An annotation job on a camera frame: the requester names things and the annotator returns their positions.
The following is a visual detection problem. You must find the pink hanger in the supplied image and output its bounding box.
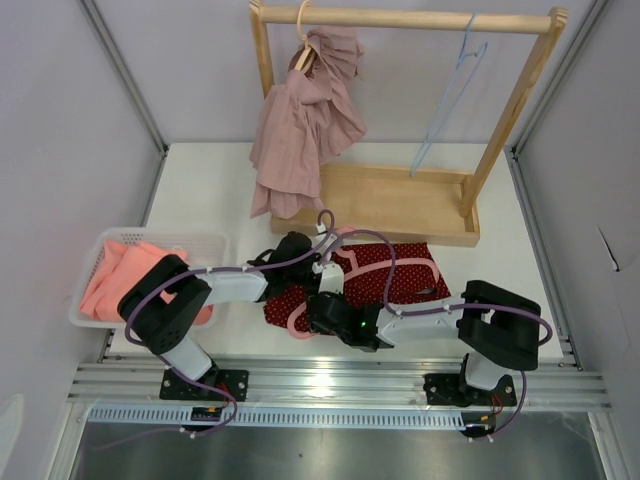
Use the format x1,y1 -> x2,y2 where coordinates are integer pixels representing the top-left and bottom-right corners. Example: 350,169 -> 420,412
264,243 -> 450,340

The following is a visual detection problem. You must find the red polka dot cloth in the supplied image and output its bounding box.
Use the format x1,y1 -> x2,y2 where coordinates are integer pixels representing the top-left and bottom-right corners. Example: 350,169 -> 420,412
262,242 -> 451,331

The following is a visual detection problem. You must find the dusty pink pleated skirt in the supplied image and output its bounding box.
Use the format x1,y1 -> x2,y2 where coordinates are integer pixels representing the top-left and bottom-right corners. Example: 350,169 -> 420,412
249,26 -> 367,219

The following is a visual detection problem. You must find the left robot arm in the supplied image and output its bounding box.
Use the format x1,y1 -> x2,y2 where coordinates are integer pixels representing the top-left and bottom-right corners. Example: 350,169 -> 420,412
117,232 -> 319,400

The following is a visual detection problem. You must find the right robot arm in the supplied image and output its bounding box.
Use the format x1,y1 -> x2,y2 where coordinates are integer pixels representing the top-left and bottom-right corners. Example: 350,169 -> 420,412
306,280 -> 552,408

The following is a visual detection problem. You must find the blue hanger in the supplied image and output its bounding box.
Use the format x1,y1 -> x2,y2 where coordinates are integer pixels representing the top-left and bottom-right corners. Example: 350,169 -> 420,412
409,12 -> 488,177

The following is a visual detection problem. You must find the wooden clothes rack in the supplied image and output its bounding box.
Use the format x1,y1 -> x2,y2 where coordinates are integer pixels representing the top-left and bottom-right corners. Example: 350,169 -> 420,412
249,1 -> 568,247

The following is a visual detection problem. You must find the white plastic basket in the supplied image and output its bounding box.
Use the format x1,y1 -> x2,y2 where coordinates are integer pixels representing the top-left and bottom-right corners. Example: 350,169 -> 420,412
69,227 -> 229,330

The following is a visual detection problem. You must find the salmon orange cloth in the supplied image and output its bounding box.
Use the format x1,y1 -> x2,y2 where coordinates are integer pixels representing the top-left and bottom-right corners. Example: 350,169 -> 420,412
79,239 -> 188,323

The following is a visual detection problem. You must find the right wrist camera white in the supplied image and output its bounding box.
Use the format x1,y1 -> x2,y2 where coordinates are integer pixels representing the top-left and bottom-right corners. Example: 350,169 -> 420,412
312,261 -> 345,294

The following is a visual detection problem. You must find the aluminium mounting rail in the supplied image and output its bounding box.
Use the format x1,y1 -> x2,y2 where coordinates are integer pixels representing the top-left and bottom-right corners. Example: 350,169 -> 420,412
68,356 -> 612,412

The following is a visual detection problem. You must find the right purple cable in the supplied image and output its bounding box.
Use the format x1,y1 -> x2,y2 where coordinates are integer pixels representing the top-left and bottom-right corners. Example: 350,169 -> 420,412
319,228 -> 554,439

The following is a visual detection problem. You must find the purple cable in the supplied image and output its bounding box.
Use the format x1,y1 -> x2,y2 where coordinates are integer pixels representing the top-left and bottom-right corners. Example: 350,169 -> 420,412
123,209 -> 337,441
319,228 -> 554,439

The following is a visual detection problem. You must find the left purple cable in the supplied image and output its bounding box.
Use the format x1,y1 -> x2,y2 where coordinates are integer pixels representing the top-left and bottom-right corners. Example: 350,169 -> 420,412
123,209 -> 337,441

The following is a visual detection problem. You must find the white slotted cable duct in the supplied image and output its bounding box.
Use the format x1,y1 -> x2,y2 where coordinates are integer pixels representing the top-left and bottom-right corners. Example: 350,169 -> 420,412
88,404 -> 465,431

